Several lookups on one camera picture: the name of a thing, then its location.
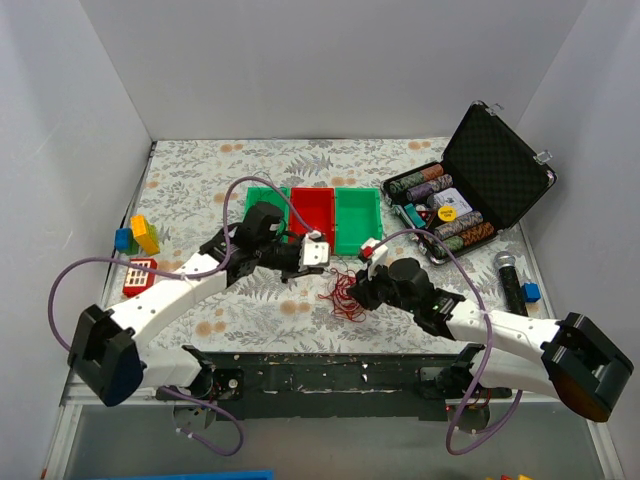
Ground black poker chip case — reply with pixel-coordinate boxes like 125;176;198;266
381;101;557;265

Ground black microphone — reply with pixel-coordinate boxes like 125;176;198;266
494;251;528;316

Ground red plastic bin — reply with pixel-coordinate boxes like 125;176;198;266
290;187;335;251

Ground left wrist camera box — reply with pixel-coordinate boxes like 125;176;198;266
300;230;331;268

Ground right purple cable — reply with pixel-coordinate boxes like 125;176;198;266
374;229;524;456

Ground green plastic bin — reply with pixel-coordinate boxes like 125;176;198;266
334;188;383;256
244;186;290;234

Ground small blue toy brick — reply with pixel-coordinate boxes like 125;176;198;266
521;282;541;303

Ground black table front frame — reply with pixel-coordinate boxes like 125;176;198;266
154;349;511;422

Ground red wire bundle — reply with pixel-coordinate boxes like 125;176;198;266
318;268;369;324

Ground blue plastic bin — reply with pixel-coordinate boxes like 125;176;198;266
96;469;275;480

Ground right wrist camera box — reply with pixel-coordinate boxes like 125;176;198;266
358;238;388;280

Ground left green plastic bin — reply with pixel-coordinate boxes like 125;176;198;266
244;186;290;234

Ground white card deck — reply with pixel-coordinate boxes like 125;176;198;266
433;187;473;216

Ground floral table mat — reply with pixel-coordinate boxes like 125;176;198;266
94;137;544;356

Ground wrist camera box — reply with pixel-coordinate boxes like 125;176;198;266
300;230;331;268
358;238;388;280

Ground right green plastic bin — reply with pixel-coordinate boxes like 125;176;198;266
334;188;383;256

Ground red window toy brick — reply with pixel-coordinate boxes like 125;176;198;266
122;258;157;298

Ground yellow dealer button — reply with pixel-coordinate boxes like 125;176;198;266
437;205;457;222

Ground yellow red toy pieces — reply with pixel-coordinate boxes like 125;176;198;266
484;474;533;480

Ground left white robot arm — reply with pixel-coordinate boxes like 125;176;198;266
68;202;330;407

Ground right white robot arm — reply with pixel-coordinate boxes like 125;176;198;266
347;258;634;423

